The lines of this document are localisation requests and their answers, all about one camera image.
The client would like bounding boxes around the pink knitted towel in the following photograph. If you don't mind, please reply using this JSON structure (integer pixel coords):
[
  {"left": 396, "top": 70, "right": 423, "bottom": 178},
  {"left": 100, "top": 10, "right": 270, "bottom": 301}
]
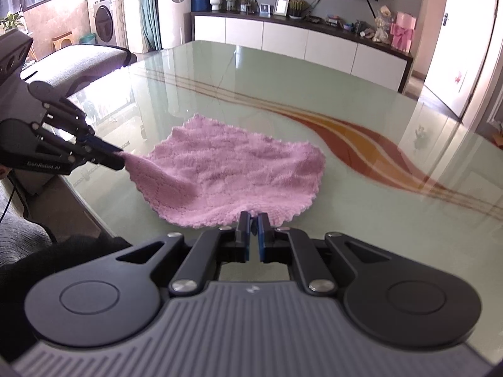
[{"left": 120, "top": 114, "right": 326, "bottom": 228}]

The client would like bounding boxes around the grey sofa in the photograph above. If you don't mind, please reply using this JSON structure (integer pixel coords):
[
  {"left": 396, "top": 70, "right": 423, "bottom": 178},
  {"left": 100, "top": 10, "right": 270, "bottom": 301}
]
[{"left": 20, "top": 45, "right": 137, "bottom": 97}]

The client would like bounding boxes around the white washing machine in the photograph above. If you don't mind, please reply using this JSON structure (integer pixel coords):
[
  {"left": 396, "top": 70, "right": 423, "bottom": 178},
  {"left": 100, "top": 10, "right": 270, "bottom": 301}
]
[{"left": 87, "top": 0, "right": 128, "bottom": 49}]

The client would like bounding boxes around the teal curtain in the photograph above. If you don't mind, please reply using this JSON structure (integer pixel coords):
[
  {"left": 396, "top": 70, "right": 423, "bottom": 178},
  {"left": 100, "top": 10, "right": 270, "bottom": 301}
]
[{"left": 139, "top": 0, "right": 162, "bottom": 51}]

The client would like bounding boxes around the white tall air conditioner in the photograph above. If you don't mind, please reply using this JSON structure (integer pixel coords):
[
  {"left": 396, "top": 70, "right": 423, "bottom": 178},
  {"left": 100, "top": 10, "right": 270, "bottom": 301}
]
[{"left": 158, "top": 0, "right": 191, "bottom": 49}]

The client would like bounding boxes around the blue pot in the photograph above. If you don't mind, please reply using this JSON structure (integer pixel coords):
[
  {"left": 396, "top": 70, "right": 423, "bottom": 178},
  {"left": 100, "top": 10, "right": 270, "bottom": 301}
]
[{"left": 192, "top": 0, "right": 211, "bottom": 12}]

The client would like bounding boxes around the white dark-topped sideboard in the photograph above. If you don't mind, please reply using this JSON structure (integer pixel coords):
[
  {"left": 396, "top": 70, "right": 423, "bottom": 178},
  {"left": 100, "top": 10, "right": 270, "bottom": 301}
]
[{"left": 191, "top": 12, "right": 413, "bottom": 93}]

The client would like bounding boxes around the small cactus plant pot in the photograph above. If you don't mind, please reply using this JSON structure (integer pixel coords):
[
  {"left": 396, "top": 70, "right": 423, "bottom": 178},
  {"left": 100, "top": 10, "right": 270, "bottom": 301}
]
[{"left": 288, "top": 0, "right": 309, "bottom": 19}]

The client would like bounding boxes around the doll figurine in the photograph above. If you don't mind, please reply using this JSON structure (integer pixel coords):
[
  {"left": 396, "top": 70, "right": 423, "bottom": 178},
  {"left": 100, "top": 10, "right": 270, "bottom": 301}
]
[{"left": 373, "top": 5, "right": 393, "bottom": 43}]

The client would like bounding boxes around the pink gift box with bow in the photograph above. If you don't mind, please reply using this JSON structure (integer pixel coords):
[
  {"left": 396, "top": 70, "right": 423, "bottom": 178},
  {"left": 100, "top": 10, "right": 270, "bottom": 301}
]
[{"left": 390, "top": 12, "right": 417, "bottom": 54}]

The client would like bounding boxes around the white door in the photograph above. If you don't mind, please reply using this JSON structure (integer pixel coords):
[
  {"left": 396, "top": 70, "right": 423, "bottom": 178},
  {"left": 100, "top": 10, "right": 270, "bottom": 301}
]
[{"left": 425, "top": 0, "right": 498, "bottom": 118}]

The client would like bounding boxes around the white picture frame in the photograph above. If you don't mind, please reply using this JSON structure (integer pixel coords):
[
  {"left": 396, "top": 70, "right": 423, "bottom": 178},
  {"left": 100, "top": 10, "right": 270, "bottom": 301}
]
[{"left": 273, "top": 0, "right": 290, "bottom": 17}]

